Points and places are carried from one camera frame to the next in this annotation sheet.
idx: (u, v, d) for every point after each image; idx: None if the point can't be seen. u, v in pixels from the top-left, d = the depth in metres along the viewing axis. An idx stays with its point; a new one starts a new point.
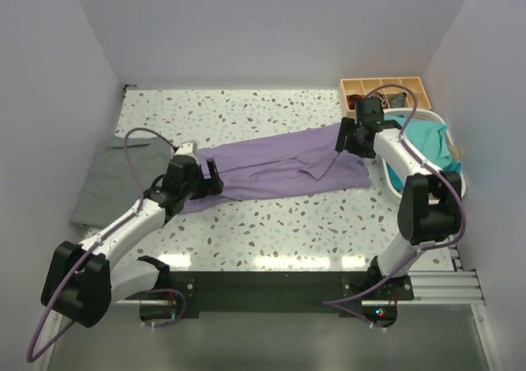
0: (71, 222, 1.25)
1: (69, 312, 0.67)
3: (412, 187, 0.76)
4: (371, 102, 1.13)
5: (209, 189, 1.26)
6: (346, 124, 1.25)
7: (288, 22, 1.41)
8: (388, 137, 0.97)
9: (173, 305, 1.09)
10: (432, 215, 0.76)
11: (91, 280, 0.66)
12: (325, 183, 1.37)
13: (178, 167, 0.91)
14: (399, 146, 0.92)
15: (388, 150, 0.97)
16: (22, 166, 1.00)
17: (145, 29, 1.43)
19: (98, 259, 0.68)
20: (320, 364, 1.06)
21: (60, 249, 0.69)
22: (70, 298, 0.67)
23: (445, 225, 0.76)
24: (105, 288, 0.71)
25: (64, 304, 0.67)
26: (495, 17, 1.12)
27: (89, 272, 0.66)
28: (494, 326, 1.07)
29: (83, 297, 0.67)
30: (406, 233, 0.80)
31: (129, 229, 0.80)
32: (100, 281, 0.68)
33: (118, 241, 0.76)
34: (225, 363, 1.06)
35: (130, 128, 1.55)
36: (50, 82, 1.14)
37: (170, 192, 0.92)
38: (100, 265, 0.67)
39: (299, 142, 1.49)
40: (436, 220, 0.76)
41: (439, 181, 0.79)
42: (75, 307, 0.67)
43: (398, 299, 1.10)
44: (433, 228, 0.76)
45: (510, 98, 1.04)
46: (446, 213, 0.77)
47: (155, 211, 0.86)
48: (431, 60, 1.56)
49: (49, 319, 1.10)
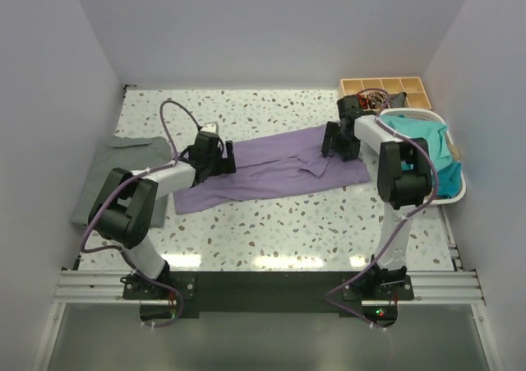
0: (71, 221, 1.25)
1: (113, 227, 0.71)
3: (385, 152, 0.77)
4: (350, 99, 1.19)
5: (223, 167, 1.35)
6: (330, 126, 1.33)
7: (288, 23, 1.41)
8: (364, 121, 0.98)
9: (172, 306, 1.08)
10: (407, 177, 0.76)
11: (143, 196, 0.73)
12: (325, 181, 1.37)
13: (205, 139, 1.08)
14: (373, 126, 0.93)
15: (366, 132, 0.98)
16: (21, 166, 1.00)
17: (145, 29, 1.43)
19: (149, 181, 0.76)
20: (320, 364, 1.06)
21: (113, 172, 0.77)
22: (117, 215, 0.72)
23: (420, 187, 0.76)
24: (149, 215, 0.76)
25: (110, 219, 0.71)
26: (495, 16, 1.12)
27: (141, 190, 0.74)
28: (494, 326, 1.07)
29: (132, 212, 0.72)
30: (385, 197, 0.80)
31: (169, 173, 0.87)
32: (149, 202, 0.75)
33: (161, 178, 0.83)
34: (226, 364, 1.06)
35: (130, 128, 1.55)
36: (49, 82, 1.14)
37: (198, 161, 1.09)
38: (151, 185, 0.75)
39: (300, 141, 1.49)
40: (410, 182, 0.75)
41: (410, 148, 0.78)
42: (122, 220, 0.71)
43: (398, 299, 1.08)
44: (408, 189, 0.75)
45: (511, 98, 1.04)
46: (418, 175, 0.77)
47: (188, 167, 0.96)
48: (431, 60, 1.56)
49: (49, 319, 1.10)
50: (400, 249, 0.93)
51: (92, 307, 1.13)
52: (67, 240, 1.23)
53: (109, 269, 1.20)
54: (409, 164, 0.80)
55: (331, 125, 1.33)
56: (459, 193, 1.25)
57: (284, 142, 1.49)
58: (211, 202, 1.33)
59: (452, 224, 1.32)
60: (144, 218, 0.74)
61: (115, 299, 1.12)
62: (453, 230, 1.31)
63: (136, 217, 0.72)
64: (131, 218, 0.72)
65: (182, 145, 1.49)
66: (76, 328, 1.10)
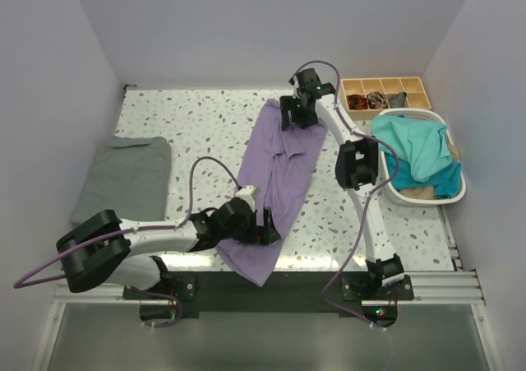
0: (71, 222, 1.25)
1: (67, 268, 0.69)
3: (343, 151, 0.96)
4: (309, 72, 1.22)
5: (257, 236, 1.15)
6: (284, 100, 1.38)
7: (289, 23, 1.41)
8: (325, 104, 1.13)
9: (172, 306, 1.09)
10: (359, 169, 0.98)
11: (104, 256, 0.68)
12: (308, 156, 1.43)
13: (229, 211, 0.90)
14: (334, 113, 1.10)
15: (324, 115, 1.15)
16: (22, 166, 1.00)
17: (145, 29, 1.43)
19: (123, 244, 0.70)
20: (320, 364, 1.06)
21: (102, 214, 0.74)
22: (78, 260, 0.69)
23: (370, 175, 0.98)
24: (108, 273, 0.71)
25: (69, 261, 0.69)
26: (495, 16, 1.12)
27: (109, 250, 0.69)
28: (494, 326, 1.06)
29: (86, 266, 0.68)
30: (341, 183, 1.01)
31: (161, 235, 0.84)
32: (108, 264, 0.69)
33: (148, 238, 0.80)
34: (226, 364, 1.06)
35: (130, 128, 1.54)
36: (49, 81, 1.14)
37: (211, 228, 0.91)
38: (122, 250, 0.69)
39: (264, 135, 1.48)
40: (362, 173, 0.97)
41: (363, 142, 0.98)
42: (76, 267, 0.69)
43: (399, 299, 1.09)
44: (360, 178, 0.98)
45: (511, 97, 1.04)
46: (371, 164, 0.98)
47: (191, 234, 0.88)
48: (431, 60, 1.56)
49: (48, 320, 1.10)
50: (380, 232, 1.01)
51: (92, 307, 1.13)
52: None
53: None
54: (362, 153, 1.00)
55: (284, 99, 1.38)
56: (459, 193, 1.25)
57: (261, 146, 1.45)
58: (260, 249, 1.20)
59: (452, 224, 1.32)
60: (99, 275, 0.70)
61: (115, 299, 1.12)
62: (453, 230, 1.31)
63: (89, 271, 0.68)
64: (85, 271, 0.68)
65: (181, 145, 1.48)
66: (76, 328, 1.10)
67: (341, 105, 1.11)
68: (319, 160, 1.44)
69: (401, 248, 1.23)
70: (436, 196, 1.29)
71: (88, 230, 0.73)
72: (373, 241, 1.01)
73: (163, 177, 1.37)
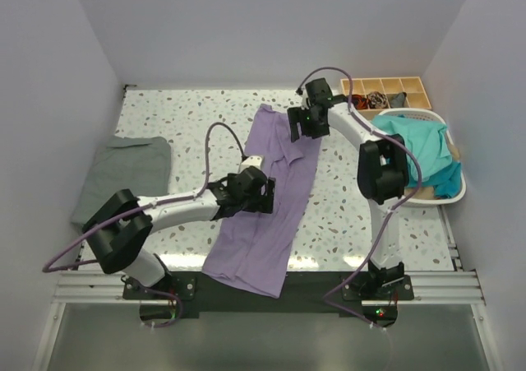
0: (71, 222, 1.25)
1: (97, 251, 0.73)
3: (364, 152, 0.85)
4: (320, 82, 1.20)
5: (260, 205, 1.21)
6: (292, 113, 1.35)
7: (288, 23, 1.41)
8: (339, 111, 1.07)
9: (172, 306, 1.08)
10: (386, 174, 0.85)
11: (129, 232, 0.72)
12: (307, 158, 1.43)
13: (249, 176, 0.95)
14: (350, 118, 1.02)
15: (342, 124, 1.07)
16: (23, 166, 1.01)
17: (145, 29, 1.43)
19: (145, 220, 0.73)
20: (320, 364, 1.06)
21: (118, 195, 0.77)
22: (105, 240, 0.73)
23: (399, 181, 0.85)
24: (136, 249, 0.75)
25: (98, 244, 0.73)
26: (495, 17, 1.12)
27: (132, 226, 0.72)
28: (494, 326, 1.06)
29: (113, 243, 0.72)
30: (368, 195, 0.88)
31: (182, 206, 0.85)
32: (135, 242, 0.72)
33: (168, 212, 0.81)
34: (226, 364, 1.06)
35: (130, 128, 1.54)
36: (49, 82, 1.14)
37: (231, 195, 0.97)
38: (144, 224, 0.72)
39: (261, 141, 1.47)
40: (389, 178, 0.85)
41: (388, 144, 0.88)
42: (104, 247, 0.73)
43: (399, 299, 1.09)
44: (388, 185, 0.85)
45: (511, 97, 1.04)
46: (397, 170, 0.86)
47: (211, 203, 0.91)
48: (431, 60, 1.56)
49: (48, 320, 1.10)
50: (393, 245, 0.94)
51: (93, 307, 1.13)
52: (67, 241, 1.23)
53: None
54: (387, 159, 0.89)
55: (292, 109, 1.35)
56: (459, 193, 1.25)
57: (260, 150, 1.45)
58: (267, 258, 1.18)
59: (452, 224, 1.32)
60: (128, 253, 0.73)
61: (115, 299, 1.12)
62: (453, 229, 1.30)
63: (117, 250, 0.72)
64: (113, 248, 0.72)
65: (182, 145, 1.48)
66: (76, 328, 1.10)
67: (357, 110, 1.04)
68: (320, 160, 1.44)
69: (401, 248, 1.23)
70: (436, 196, 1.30)
71: (110, 211, 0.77)
72: (384, 252, 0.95)
73: (163, 177, 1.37)
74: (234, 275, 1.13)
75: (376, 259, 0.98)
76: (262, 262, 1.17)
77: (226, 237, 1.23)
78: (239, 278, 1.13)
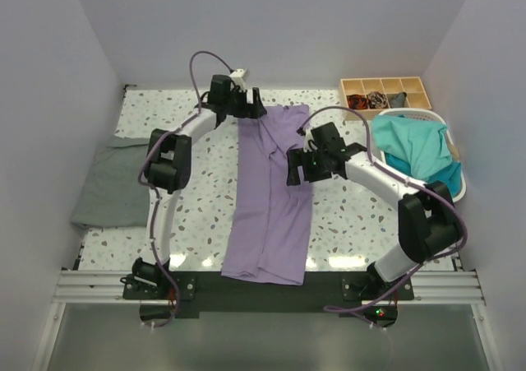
0: (71, 221, 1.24)
1: (159, 173, 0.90)
3: (403, 207, 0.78)
4: (328, 127, 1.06)
5: (248, 112, 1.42)
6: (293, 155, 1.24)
7: (288, 24, 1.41)
8: (359, 164, 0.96)
9: (172, 305, 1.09)
10: (435, 229, 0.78)
11: (181, 148, 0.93)
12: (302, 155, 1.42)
13: (219, 83, 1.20)
14: (375, 173, 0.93)
15: (362, 176, 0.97)
16: (22, 166, 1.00)
17: (145, 30, 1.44)
19: (185, 138, 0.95)
20: (320, 364, 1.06)
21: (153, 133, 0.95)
22: (165, 167, 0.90)
23: (448, 235, 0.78)
24: (187, 166, 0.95)
25: (159, 166, 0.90)
26: (496, 16, 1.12)
27: (181, 145, 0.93)
28: (495, 326, 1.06)
29: (175, 164, 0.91)
30: (414, 255, 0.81)
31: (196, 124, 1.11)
32: (187, 154, 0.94)
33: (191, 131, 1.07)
34: (225, 363, 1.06)
35: (130, 127, 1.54)
36: (49, 81, 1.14)
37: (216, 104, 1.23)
38: (187, 141, 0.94)
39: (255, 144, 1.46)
40: (439, 234, 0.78)
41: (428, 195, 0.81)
42: (168, 171, 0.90)
43: (399, 299, 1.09)
44: (438, 243, 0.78)
45: (511, 99, 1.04)
46: (445, 224, 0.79)
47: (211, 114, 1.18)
48: (431, 59, 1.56)
49: (48, 319, 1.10)
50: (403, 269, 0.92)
51: (93, 307, 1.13)
52: (67, 241, 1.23)
53: (109, 269, 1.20)
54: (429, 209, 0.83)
55: (293, 153, 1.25)
56: (459, 193, 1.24)
57: (258, 151, 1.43)
58: (281, 253, 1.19)
59: None
60: (183, 170, 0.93)
61: (115, 299, 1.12)
62: None
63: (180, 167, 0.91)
64: (177, 168, 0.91)
65: None
66: (76, 328, 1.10)
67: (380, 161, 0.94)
68: None
69: None
70: None
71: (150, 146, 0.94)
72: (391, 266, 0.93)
73: None
74: (257, 269, 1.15)
75: (382, 271, 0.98)
76: (281, 253, 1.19)
77: (240, 238, 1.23)
78: (261, 271, 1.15)
